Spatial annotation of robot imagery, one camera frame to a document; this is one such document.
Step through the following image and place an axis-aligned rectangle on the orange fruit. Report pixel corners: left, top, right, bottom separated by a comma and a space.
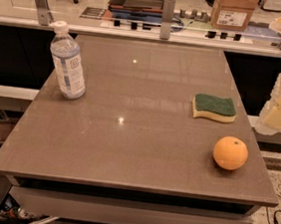
213, 136, 248, 171

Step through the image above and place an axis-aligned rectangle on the clear plastic water bottle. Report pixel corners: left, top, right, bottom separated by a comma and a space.
50, 21, 86, 100

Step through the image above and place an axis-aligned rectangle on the green and yellow sponge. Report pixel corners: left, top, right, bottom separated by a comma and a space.
191, 94, 236, 123

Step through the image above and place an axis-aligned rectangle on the cardboard box with label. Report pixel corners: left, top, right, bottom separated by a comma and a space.
210, 0, 258, 32

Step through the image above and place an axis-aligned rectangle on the grey table drawer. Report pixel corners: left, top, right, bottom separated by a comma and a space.
10, 186, 252, 224

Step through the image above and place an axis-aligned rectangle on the middle metal bracket post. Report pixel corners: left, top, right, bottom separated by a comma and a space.
159, 0, 176, 40

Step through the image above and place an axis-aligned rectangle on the metal bracket post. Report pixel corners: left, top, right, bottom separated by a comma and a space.
159, 0, 176, 40
34, 0, 53, 26

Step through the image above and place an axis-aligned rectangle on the left metal bracket post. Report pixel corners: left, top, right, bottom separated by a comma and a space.
34, 0, 53, 26

